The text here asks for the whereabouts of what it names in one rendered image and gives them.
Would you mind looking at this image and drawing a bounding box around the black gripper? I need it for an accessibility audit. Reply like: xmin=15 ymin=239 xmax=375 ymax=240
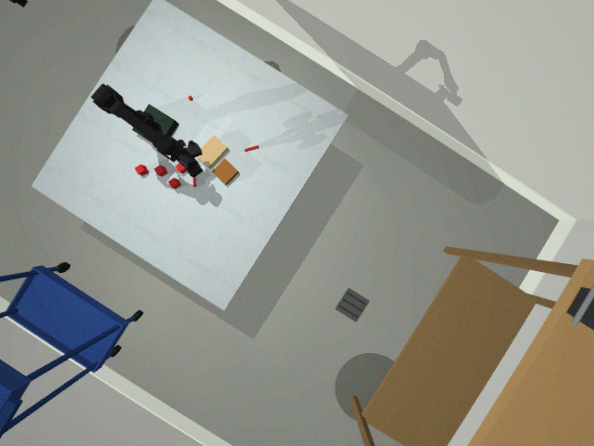
xmin=178 ymin=140 xmax=202 ymax=177

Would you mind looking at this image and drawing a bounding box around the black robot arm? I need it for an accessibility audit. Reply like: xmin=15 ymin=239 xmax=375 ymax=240
xmin=91 ymin=84 xmax=202 ymax=171

